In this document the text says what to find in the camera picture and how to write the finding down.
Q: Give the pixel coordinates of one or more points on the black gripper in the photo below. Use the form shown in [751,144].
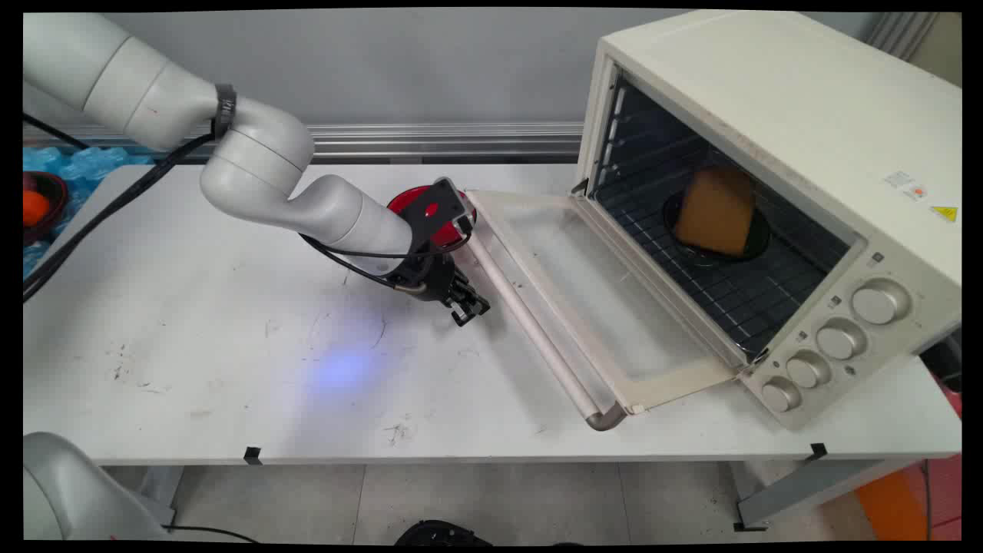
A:
[430,280]

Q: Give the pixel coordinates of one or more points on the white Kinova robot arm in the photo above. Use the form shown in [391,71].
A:
[261,165]

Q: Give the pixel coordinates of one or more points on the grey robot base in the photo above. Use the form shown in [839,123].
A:
[73,491]

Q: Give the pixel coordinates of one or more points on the red plate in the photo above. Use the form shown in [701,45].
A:
[443,230]

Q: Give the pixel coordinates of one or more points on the cream oven door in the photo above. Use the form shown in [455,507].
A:
[572,296]

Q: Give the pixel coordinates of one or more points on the black floor object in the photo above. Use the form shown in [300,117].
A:
[439,533]

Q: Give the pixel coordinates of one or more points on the brown bread slice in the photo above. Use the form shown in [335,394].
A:
[716,212]

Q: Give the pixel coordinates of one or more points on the black tape piece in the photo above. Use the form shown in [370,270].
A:
[817,451]
[253,455]

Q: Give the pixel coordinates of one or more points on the black plate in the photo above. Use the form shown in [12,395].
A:
[760,230]

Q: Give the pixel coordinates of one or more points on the cream toaster oven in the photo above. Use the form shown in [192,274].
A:
[776,192]

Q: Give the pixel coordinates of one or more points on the grey table leg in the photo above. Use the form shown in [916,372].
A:
[814,488]

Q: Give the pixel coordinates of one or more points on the blue bubble wrap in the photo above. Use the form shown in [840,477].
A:
[69,165]

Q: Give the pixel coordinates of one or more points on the dark red bowl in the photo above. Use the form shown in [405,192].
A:
[47,207]

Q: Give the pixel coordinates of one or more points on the orange fruit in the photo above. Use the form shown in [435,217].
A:
[34,207]

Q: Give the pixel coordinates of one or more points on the orange box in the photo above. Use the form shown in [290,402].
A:
[898,503]

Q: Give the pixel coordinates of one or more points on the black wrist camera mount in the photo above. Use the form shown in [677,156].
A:
[438,213]

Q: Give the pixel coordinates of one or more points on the aluminium rail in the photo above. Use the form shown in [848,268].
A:
[430,142]

